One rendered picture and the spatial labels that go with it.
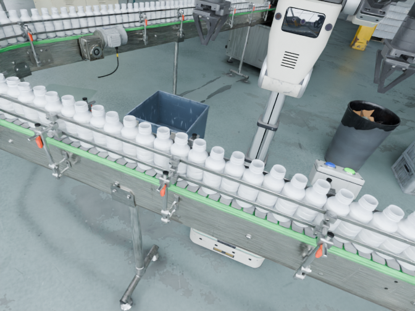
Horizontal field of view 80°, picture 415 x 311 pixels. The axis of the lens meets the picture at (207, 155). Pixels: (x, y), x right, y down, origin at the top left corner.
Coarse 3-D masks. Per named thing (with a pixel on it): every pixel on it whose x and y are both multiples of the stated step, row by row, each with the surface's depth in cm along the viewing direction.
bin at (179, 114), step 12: (156, 96) 138; (168, 96) 138; (180, 96) 136; (144, 108) 129; (156, 108) 143; (168, 108) 143; (180, 108) 140; (192, 108) 137; (204, 108) 134; (144, 120) 114; (156, 120) 148; (168, 120) 148; (180, 120) 145; (192, 120) 142; (204, 120) 134; (156, 132) 115; (192, 132) 119; (204, 132) 143
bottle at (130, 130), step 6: (126, 120) 78; (132, 120) 78; (126, 126) 76; (132, 126) 76; (126, 132) 77; (132, 132) 77; (138, 132) 79; (126, 138) 78; (132, 138) 78; (126, 144) 79; (126, 150) 81; (132, 150) 81; (132, 156) 82; (132, 162) 84
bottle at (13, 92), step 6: (6, 78) 85; (12, 78) 86; (18, 78) 86; (12, 84) 85; (12, 90) 86; (18, 90) 86; (12, 96) 86; (12, 102) 88; (18, 108) 89; (18, 114) 91; (24, 114) 91; (24, 120) 93
